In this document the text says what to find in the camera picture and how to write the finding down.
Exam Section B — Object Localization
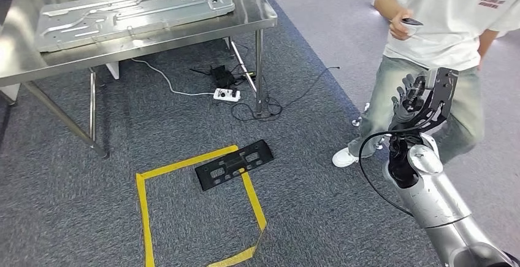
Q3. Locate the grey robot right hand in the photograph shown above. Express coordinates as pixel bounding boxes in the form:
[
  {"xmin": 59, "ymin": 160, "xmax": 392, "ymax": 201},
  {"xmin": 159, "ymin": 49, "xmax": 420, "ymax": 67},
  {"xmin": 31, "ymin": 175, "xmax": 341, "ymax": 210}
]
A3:
[{"xmin": 389, "ymin": 73, "xmax": 427, "ymax": 131}]

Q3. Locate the long black plastic trim part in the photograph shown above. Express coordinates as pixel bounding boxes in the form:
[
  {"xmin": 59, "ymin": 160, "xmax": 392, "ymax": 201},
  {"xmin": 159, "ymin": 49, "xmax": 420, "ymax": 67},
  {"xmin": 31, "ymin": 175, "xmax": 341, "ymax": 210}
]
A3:
[{"xmin": 194, "ymin": 139, "xmax": 275, "ymax": 192}]

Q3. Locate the stainless steel workbench table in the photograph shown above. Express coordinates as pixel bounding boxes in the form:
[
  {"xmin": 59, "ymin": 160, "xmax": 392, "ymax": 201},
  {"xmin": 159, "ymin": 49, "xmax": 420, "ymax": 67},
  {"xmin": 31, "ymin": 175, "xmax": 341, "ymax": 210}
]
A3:
[{"xmin": 0, "ymin": 0, "xmax": 278, "ymax": 159}]

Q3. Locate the person's hand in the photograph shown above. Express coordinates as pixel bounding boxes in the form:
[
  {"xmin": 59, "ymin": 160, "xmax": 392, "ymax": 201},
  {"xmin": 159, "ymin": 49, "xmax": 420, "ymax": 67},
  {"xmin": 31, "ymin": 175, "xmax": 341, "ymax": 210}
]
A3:
[{"xmin": 388, "ymin": 8, "xmax": 419, "ymax": 41}]

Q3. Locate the person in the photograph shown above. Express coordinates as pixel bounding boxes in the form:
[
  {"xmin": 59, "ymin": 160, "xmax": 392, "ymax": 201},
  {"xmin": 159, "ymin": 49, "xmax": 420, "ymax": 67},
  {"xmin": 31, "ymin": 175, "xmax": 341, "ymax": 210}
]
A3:
[{"xmin": 332, "ymin": 0, "xmax": 520, "ymax": 169}]

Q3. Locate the white power strip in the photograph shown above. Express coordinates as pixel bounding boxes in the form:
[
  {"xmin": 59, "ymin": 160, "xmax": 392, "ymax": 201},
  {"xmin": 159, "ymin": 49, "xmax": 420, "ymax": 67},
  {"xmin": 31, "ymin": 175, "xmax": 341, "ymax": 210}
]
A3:
[{"xmin": 213, "ymin": 88, "xmax": 242, "ymax": 103}]

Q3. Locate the black power adapter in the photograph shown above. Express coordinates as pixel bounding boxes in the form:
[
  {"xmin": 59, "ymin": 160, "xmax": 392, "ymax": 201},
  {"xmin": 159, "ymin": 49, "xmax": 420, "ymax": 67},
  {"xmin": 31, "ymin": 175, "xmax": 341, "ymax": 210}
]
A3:
[{"xmin": 210, "ymin": 64, "xmax": 237, "ymax": 90}]

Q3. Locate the yellow floor tape square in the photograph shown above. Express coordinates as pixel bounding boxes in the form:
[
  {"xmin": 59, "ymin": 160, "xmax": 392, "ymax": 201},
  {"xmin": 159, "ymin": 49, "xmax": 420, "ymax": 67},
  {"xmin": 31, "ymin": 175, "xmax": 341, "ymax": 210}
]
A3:
[{"xmin": 136, "ymin": 144, "xmax": 268, "ymax": 267}]

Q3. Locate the stamped grey metal panel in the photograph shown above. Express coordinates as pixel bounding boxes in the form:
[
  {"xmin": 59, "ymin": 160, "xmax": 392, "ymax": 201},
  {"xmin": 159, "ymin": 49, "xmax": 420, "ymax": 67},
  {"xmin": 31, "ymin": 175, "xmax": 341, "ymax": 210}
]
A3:
[{"xmin": 34, "ymin": 0, "xmax": 237, "ymax": 53}]

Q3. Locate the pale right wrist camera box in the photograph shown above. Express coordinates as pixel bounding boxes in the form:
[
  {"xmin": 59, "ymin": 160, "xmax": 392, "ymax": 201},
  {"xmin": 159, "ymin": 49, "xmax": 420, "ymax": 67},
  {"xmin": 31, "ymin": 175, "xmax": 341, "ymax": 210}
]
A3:
[{"xmin": 424, "ymin": 69, "xmax": 440, "ymax": 92}]

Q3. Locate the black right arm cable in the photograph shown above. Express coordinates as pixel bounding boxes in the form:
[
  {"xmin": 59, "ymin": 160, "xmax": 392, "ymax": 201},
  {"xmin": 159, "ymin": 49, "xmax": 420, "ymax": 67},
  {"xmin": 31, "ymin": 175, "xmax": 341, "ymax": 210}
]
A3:
[{"xmin": 358, "ymin": 125, "xmax": 432, "ymax": 219}]

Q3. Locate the black floor cable tangle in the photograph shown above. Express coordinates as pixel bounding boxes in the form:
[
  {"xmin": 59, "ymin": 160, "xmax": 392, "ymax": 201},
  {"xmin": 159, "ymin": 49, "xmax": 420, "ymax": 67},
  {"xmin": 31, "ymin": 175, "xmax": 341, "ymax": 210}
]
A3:
[{"xmin": 189, "ymin": 41, "xmax": 341, "ymax": 123}]

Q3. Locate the white power cord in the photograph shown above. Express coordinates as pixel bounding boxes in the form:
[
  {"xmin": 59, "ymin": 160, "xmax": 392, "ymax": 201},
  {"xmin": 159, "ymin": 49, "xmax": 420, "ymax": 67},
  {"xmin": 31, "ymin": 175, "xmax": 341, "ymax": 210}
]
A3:
[{"xmin": 131, "ymin": 58, "xmax": 216, "ymax": 97}]

